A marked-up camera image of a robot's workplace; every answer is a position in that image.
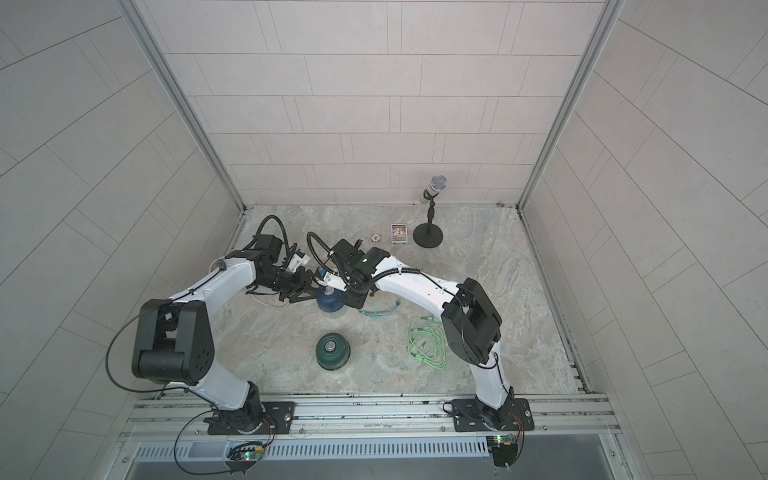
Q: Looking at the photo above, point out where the green charging cable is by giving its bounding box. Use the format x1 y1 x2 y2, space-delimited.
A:
406 316 448 371

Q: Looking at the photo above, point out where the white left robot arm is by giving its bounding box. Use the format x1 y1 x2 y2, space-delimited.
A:
131 234 317 411

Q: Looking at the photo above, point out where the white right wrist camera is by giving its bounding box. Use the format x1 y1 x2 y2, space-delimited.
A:
315 267 347 291

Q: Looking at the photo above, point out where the blue cordless meat grinder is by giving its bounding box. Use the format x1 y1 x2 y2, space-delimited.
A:
315 286 345 313

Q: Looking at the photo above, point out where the teal charging cable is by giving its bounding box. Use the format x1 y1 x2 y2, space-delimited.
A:
358 299 402 319

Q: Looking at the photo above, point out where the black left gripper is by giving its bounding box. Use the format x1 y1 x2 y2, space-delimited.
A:
258 265 328 301

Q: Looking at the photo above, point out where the aluminium front rail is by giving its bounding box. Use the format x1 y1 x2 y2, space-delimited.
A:
118 394 621 441

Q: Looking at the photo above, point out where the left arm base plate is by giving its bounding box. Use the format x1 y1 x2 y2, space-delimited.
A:
204 401 296 435

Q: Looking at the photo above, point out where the black microphone stand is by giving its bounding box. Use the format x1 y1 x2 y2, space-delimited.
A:
413 197 444 249

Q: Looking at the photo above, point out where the purple playing card box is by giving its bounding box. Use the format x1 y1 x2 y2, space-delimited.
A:
391 224 408 244

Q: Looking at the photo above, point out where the green cordless meat grinder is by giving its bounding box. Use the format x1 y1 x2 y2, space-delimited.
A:
315 332 351 371

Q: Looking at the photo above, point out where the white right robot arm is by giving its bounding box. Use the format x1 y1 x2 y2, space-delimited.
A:
325 240 514 411

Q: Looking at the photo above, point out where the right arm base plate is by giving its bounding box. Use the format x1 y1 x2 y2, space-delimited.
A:
443 397 535 432

